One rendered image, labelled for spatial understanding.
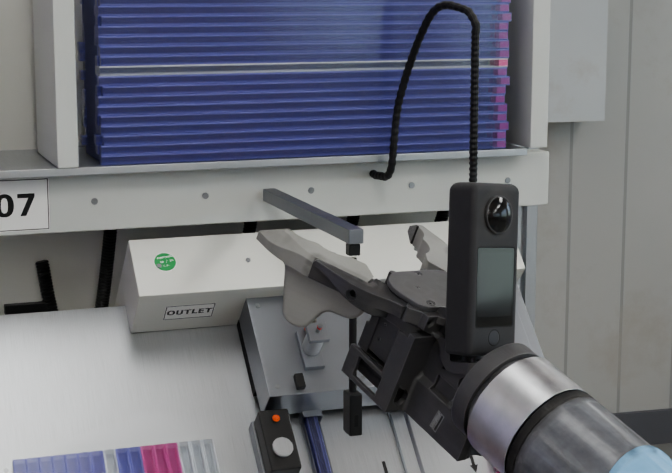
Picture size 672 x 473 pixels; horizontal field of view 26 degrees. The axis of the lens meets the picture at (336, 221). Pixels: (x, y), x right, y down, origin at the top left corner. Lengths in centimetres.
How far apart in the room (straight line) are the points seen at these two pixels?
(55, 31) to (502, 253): 79
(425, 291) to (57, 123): 74
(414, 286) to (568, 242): 393
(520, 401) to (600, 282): 408
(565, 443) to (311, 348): 81
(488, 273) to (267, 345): 76
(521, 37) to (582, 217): 310
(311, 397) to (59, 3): 53
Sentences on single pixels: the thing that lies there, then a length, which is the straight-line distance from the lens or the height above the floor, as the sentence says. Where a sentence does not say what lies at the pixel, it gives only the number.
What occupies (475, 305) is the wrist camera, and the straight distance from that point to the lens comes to 95.
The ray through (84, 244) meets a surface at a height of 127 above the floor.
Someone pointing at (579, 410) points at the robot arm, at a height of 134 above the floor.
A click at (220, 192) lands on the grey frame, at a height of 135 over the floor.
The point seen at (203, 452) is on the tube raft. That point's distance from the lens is 167.
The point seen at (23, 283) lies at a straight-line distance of 188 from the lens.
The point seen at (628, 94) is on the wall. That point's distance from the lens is 494.
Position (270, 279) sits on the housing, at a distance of 172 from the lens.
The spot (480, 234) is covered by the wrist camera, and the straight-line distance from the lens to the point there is 95.
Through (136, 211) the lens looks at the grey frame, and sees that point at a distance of 172.
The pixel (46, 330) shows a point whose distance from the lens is 173.
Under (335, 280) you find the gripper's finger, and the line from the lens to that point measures 98.
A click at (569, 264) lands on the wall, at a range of 493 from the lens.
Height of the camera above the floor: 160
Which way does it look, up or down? 10 degrees down
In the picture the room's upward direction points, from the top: straight up
